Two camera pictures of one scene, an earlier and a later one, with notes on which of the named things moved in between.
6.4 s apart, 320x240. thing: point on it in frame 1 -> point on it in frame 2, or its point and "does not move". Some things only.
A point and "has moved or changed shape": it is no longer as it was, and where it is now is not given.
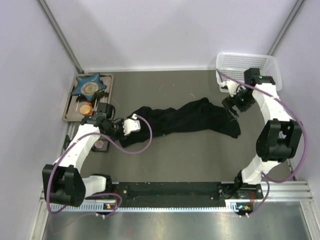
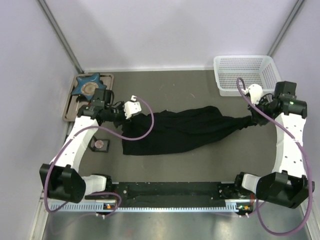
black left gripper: x=119 y=128 -> x=119 y=119
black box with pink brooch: x=101 y=146 does not move
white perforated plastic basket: x=235 y=64 does not move
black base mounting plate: x=183 y=191 does not move
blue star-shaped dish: x=88 y=85 does not move
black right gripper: x=229 y=105 -> x=256 y=115
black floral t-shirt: x=200 y=115 has moved or changed shape
